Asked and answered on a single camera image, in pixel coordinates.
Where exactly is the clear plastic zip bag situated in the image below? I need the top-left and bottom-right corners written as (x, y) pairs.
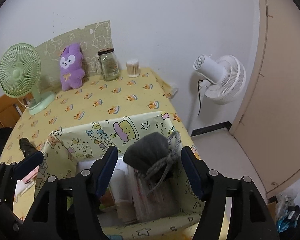
top-left (116, 167), bottom-right (180, 224)

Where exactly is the cardboard box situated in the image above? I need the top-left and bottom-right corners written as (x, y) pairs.
top-left (267, 200), bottom-right (278, 230)

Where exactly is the beige door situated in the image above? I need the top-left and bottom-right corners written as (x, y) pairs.
top-left (230, 0), bottom-right (300, 198)

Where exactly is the printed cardboard panel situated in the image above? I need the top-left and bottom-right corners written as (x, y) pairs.
top-left (35, 20), bottom-right (112, 93)

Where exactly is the white tube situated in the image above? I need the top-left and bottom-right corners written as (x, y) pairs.
top-left (109, 169), bottom-right (135, 207)

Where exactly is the small dark object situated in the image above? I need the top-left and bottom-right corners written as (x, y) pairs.
top-left (19, 137), bottom-right (37, 159)

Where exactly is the black clothing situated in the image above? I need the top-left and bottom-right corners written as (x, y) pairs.
top-left (0, 127), bottom-right (13, 153)

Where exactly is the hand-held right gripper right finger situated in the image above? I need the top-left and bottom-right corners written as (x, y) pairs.
top-left (181, 146), bottom-right (279, 240)

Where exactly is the purple plush toy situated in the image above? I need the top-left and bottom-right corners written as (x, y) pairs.
top-left (59, 42), bottom-right (86, 91)

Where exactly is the black fan cable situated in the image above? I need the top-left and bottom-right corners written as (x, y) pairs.
top-left (197, 79), bottom-right (203, 117)

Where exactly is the grey drawstring pouch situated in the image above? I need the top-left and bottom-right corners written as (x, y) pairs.
top-left (123, 131), bottom-right (182, 193)

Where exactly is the white standing fan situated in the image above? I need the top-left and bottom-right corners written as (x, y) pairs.
top-left (187, 54), bottom-right (247, 133)

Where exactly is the cotton swab container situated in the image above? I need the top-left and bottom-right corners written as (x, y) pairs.
top-left (126, 59), bottom-right (141, 78)

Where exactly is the printed yellow storage box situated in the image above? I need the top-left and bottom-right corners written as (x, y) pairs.
top-left (35, 110), bottom-right (203, 240)

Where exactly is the green desk fan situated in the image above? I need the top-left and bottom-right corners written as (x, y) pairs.
top-left (0, 42), bottom-right (57, 115)

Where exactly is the glass jar with dark lid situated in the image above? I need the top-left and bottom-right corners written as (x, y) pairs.
top-left (97, 48), bottom-right (120, 82)

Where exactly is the blue and black clutter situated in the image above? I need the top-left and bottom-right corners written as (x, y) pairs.
top-left (275, 192), bottom-right (300, 233)

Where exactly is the wooden chair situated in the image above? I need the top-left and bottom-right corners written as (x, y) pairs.
top-left (0, 94), bottom-right (34, 128)

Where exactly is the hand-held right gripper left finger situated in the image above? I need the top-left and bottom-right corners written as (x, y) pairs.
top-left (24, 145), bottom-right (118, 240)

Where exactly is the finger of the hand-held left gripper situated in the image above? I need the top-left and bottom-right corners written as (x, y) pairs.
top-left (0, 151), bottom-right (44, 204)
top-left (0, 200), bottom-right (25, 240)

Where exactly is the pink tissue packet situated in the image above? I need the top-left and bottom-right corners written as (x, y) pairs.
top-left (15, 166), bottom-right (39, 198)

